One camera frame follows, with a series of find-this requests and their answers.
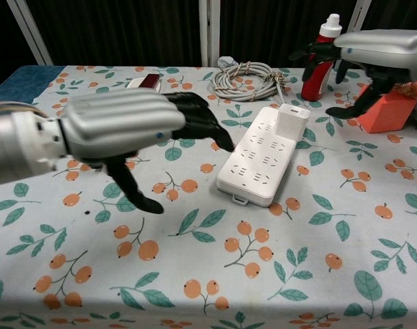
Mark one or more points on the upright white frame post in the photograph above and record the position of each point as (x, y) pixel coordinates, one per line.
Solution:
(210, 31)

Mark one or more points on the black pleated curtain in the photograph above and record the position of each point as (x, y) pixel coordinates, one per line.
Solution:
(126, 31)

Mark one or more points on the slanted white frame post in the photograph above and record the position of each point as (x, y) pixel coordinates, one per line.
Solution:
(30, 31)
(357, 13)

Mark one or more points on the floral fruit print tablecloth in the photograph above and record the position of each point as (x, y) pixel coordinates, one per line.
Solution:
(208, 274)

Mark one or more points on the red sauce bottle white cap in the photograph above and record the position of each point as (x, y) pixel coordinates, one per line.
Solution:
(314, 85)

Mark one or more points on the blue table cover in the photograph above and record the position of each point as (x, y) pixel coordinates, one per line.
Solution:
(23, 82)

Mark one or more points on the orange block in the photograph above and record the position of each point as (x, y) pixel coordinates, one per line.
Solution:
(386, 116)

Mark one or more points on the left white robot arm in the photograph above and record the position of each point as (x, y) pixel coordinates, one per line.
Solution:
(16, 144)

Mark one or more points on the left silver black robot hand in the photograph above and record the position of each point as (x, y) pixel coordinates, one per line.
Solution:
(119, 120)

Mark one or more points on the white cube charger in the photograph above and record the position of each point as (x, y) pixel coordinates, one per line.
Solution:
(290, 125)

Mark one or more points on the white power strip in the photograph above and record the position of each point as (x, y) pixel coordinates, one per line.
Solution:
(256, 164)

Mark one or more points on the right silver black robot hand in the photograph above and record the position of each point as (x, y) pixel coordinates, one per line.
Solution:
(382, 44)

